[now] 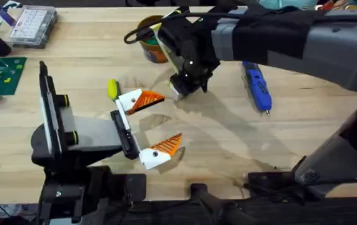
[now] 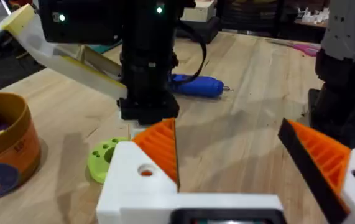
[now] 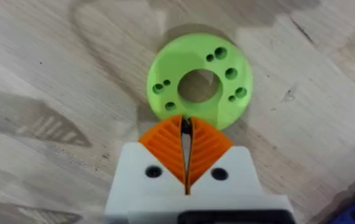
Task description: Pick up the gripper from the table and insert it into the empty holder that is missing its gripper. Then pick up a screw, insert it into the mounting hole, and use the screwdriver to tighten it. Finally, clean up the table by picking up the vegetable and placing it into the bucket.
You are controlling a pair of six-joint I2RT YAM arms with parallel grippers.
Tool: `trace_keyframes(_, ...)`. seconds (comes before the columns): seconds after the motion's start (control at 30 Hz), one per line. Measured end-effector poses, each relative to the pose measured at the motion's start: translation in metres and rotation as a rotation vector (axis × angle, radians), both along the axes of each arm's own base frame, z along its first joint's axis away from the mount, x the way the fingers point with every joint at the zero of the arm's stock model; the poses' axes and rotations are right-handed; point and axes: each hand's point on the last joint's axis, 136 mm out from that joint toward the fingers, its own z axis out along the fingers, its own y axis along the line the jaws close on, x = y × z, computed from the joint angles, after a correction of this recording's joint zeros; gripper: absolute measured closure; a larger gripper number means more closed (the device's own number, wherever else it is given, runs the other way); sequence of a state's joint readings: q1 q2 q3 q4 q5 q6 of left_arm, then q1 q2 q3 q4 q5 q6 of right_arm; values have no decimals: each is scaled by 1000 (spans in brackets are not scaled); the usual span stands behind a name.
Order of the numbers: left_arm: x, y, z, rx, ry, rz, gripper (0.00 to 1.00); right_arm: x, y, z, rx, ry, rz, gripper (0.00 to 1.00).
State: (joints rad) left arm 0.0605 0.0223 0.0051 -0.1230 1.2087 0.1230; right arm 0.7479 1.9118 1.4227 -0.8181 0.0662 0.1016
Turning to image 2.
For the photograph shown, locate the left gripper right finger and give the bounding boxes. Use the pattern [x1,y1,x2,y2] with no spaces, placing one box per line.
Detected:
[277,118,355,224]

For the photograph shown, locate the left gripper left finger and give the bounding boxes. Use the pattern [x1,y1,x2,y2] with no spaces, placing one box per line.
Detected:
[95,118,180,224]

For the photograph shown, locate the blue electric screwdriver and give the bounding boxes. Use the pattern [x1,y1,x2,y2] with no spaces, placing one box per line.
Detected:
[168,73,234,99]

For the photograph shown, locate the green disc with holes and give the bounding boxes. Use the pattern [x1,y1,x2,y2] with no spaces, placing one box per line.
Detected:
[86,136,129,185]

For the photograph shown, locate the black box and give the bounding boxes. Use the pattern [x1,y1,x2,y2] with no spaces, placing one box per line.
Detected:
[176,16,222,45]

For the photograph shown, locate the pink scissors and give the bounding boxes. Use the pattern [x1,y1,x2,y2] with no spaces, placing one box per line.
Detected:
[266,38,321,58]

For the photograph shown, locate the orange tub with toys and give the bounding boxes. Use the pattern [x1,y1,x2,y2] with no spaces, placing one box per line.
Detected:
[0,92,42,200]

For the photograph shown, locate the beige cardboard box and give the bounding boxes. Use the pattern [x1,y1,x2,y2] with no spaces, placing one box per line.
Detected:
[180,0,218,23]

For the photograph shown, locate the heap of white parts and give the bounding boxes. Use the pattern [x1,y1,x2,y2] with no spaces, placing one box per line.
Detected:
[297,7,331,25]

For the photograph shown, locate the black cable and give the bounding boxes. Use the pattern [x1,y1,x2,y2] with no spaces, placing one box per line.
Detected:
[177,19,208,85]

